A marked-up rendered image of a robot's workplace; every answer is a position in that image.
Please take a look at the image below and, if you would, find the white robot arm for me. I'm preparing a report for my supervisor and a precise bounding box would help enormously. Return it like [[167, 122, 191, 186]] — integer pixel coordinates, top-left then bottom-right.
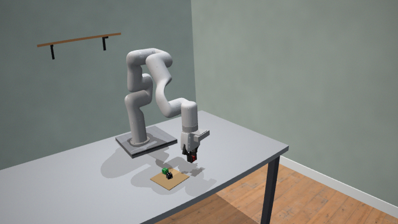
[[125, 48, 210, 145]]

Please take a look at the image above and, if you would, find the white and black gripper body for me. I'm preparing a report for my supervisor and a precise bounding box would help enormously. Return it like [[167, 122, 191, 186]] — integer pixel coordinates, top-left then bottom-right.
[[181, 131, 200, 152]]

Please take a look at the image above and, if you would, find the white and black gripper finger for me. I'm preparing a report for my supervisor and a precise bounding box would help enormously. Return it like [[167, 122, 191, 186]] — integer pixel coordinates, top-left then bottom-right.
[[191, 147, 198, 160], [182, 144, 193, 163]]

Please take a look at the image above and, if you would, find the black die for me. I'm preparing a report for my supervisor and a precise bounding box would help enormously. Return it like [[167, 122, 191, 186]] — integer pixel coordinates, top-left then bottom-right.
[[166, 172, 173, 180]]

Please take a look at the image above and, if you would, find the tan square mat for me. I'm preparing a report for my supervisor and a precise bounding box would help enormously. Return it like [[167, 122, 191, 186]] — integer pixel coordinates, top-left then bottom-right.
[[150, 167, 190, 191]]

